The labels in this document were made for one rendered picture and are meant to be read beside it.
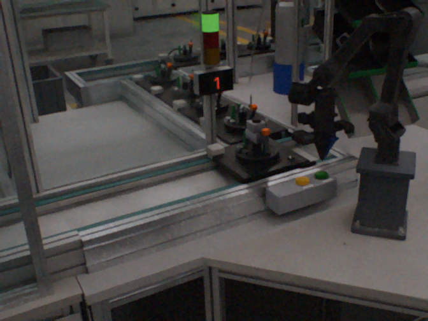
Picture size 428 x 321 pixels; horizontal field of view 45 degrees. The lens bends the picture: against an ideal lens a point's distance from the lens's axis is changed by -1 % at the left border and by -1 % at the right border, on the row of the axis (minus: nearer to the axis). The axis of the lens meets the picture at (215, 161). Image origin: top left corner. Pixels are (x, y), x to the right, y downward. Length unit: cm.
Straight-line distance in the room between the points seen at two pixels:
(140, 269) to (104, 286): 10
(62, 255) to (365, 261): 76
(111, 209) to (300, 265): 56
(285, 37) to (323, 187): 118
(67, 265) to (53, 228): 16
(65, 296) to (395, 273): 80
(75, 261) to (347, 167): 86
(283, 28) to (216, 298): 148
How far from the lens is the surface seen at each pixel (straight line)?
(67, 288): 133
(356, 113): 182
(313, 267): 134
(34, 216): 121
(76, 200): 156
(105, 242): 134
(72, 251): 133
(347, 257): 139
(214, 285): 144
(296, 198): 147
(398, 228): 148
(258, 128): 160
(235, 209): 146
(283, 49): 257
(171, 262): 136
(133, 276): 133
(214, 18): 157
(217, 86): 161
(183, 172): 165
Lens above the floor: 165
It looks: 25 degrees down
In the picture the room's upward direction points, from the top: 2 degrees counter-clockwise
